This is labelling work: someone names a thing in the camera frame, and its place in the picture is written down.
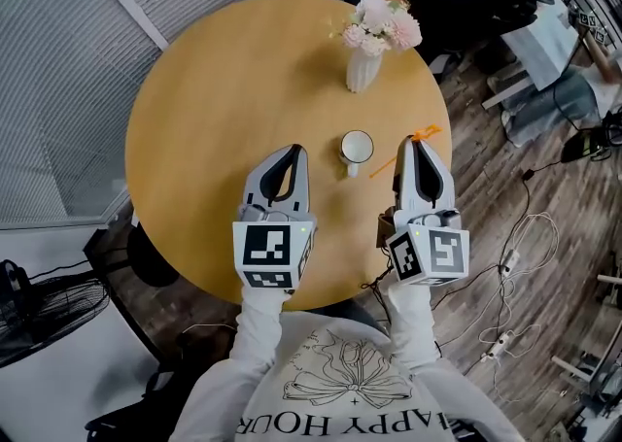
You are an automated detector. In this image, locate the black office chair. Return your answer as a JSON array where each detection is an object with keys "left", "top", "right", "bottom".
[
  {"left": 86, "top": 325, "right": 239, "bottom": 442},
  {"left": 407, "top": 0, "right": 555, "bottom": 75}
]

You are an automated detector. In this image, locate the person's white printed sweatshirt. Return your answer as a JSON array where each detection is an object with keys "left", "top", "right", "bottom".
[{"left": 167, "top": 311, "right": 526, "bottom": 442}]

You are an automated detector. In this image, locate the white power strip with cables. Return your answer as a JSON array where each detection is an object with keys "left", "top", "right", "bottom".
[{"left": 478, "top": 211, "right": 563, "bottom": 402}]

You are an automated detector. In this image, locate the black standing fan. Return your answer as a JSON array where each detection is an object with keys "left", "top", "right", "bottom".
[{"left": 0, "top": 221, "right": 182, "bottom": 368}]

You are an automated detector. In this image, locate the pink flower bouquet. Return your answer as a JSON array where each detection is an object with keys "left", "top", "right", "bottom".
[{"left": 329, "top": 0, "right": 423, "bottom": 60}]

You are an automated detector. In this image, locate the table with pale blue cloth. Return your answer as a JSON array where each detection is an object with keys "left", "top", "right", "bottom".
[{"left": 412, "top": 0, "right": 584, "bottom": 111}]

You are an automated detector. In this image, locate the person's right forearm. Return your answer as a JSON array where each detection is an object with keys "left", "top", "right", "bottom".
[{"left": 386, "top": 282, "right": 443, "bottom": 373}]

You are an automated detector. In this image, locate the white mug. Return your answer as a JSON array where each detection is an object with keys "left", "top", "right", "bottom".
[{"left": 338, "top": 129, "right": 376, "bottom": 179}]

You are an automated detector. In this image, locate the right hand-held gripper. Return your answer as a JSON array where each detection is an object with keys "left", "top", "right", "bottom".
[{"left": 377, "top": 137, "right": 471, "bottom": 289}]

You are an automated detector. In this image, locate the white ribbed vase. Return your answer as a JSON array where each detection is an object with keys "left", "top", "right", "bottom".
[{"left": 345, "top": 49, "right": 385, "bottom": 94}]

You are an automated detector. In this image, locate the person's left forearm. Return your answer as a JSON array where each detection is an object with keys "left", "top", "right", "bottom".
[{"left": 227, "top": 284, "right": 293, "bottom": 373}]

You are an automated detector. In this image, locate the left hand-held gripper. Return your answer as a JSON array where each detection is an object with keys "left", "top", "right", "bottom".
[{"left": 231, "top": 144, "right": 319, "bottom": 293}]

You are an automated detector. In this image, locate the round wooden table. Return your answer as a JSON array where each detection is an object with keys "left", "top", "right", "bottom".
[{"left": 0, "top": 0, "right": 390, "bottom": 232}]

